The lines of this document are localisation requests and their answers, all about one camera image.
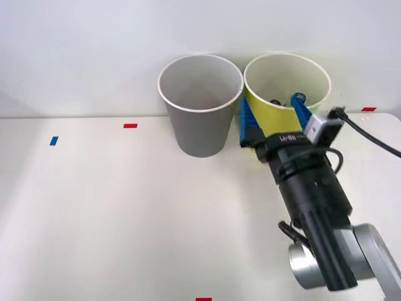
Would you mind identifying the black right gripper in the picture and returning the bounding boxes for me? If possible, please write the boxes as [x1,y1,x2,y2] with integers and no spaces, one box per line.
[239,92,331,184]

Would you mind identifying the grey plastic waste bin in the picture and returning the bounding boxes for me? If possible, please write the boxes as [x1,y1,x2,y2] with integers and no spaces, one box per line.
[157,53,245,159]

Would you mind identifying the yellow-green plastic waste bin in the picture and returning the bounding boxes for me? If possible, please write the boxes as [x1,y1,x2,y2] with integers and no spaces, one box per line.
[243,52,332,155]

